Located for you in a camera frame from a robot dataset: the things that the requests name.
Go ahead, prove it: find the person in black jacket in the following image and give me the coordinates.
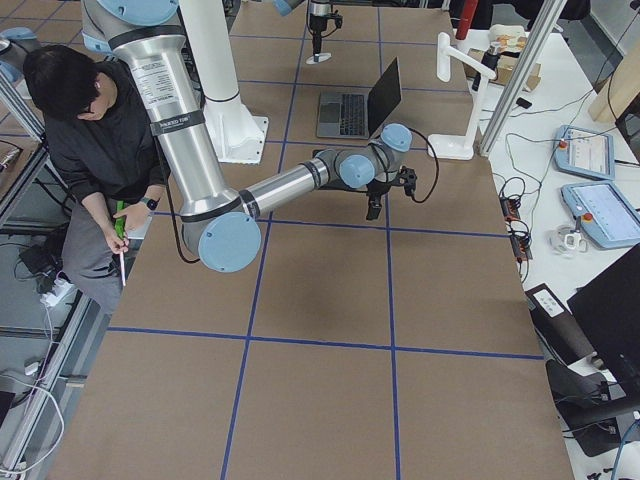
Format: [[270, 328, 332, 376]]
[[23, 45, 169, 315]]

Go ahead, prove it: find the far blue teach pendant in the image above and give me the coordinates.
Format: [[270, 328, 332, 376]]
[[554, 124, 615, 180]]

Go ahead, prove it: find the green handheld tool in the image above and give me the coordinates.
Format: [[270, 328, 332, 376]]
[[114, 200, 126, 240]]

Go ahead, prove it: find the near blue teach pendant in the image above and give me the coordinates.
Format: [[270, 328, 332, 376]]
[[561, 180, 639, 249]]

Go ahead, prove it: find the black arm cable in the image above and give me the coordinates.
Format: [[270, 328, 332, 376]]
[[407, 127, 441, 204]]

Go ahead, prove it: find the blue teach pendant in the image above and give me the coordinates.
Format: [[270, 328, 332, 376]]
[[561, 180, 639, 249], [554, 124, 615, 180]]

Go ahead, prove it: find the right aluminium frame post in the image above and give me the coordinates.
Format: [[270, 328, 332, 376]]
[[479, 0, 567, 157]]

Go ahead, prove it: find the brown cardboard box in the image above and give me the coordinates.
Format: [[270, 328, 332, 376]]
[[468, 48, 541, 92]]

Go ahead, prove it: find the black thermos bottle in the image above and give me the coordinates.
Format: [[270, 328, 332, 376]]
[[472, 41, 500, 91]]

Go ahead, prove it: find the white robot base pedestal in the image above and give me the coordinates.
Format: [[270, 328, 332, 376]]
[[179, 0, 269, 165]]

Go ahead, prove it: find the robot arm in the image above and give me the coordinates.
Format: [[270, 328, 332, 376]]
[[273, 0, 343, 56], [82, 1, 412, 273]]

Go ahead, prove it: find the grey laptop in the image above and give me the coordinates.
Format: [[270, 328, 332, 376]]
[[316, 58, 402, 139]]

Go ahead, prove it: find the black monitor on stand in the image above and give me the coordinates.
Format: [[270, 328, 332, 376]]
[[546, 246, 639, 457]]

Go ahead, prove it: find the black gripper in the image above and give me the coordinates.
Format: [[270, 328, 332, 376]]
[[366, 177, 400, 220], [307, 13, 343, 50]]

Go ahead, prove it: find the red object at edge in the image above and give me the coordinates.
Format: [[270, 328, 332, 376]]
[[455, 0, 478, 40]]

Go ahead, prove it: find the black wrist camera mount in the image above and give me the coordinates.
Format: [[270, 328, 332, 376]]
[[396, 166, 417, 198]]

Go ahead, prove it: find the white tape dispenser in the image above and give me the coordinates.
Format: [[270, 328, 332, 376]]
[[548, 225, 588, 258]]

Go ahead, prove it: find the black mouse pad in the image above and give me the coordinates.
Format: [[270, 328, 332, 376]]
[[312, 147, 376, 191]]

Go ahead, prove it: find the white power strip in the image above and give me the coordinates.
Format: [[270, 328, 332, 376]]
[[40, 279, 75, 308]]

